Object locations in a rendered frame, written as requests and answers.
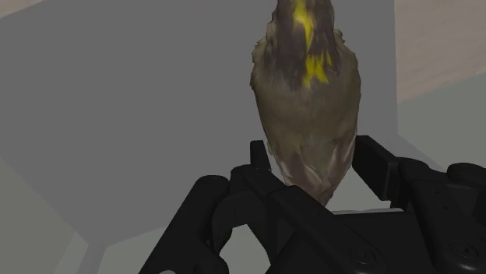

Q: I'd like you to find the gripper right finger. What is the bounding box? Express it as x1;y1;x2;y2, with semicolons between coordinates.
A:
351;135;486;274

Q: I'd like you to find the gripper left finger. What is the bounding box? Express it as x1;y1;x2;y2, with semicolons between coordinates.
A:
138;139;386;274

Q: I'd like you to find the olive brown bird figure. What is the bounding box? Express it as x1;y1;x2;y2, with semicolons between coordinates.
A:
249;0;362;207

